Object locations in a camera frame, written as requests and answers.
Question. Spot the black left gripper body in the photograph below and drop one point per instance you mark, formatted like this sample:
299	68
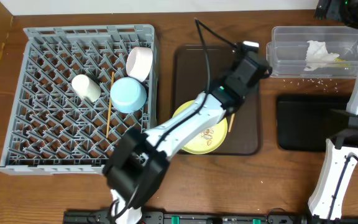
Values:
260	62

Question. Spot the wooden chopstick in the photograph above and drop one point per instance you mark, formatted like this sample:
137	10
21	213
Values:
231	121
110	105

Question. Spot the white tissue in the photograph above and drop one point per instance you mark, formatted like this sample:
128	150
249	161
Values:
317	56

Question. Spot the yellow plate with scraps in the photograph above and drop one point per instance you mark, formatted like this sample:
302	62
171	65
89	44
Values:
208	140

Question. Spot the green yellow snack wrapper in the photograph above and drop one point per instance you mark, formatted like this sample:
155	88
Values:
342	63

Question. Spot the pink shallow bowl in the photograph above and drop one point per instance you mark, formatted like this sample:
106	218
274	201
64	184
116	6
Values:
139	63

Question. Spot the light blue bowl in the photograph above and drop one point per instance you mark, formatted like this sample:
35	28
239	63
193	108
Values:
128	95

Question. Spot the cream white cup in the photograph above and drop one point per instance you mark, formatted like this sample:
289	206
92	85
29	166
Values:
85	87

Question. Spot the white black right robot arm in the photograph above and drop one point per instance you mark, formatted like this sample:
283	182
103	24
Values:
341	157

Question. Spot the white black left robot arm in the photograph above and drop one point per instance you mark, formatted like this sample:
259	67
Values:
137	166

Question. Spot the clear plastic waste bin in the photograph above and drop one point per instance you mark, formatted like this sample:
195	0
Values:
287	51

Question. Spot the grey plastic dishwasher rack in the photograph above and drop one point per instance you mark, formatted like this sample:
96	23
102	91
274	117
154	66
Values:
51	129

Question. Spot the dark brown serving tray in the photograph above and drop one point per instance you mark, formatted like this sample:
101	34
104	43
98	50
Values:
245	138

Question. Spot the black plastic tray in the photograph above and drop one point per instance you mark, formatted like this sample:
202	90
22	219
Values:
304	122

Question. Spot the black equipment rail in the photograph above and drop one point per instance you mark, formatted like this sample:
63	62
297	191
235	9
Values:
100	217

